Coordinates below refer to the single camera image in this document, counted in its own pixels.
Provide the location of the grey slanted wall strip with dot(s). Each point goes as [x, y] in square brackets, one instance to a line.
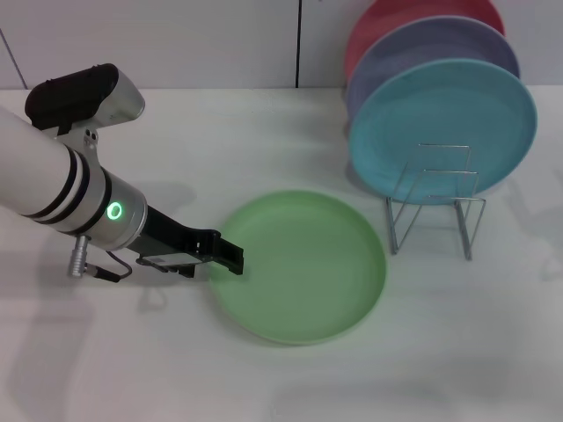
[13, 57]

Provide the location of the green plastic plate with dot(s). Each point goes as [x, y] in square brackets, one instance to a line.
[308, 272]

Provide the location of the purple plastic plate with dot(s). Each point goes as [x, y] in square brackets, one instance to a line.
[404, 53]

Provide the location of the red plastic plate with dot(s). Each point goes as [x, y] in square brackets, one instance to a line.
[382, 22]

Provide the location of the black vertical wall strip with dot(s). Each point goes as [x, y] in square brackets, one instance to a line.
[298, 44]

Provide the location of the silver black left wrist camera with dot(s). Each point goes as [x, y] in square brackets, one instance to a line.
[75, 96]

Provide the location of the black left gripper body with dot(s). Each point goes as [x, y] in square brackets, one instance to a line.
[176, 239]

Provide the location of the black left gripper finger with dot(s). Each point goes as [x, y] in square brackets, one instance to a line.
[231, 259]

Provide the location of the light blue plastic plate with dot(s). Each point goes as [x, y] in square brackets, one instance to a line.
[396, 114]

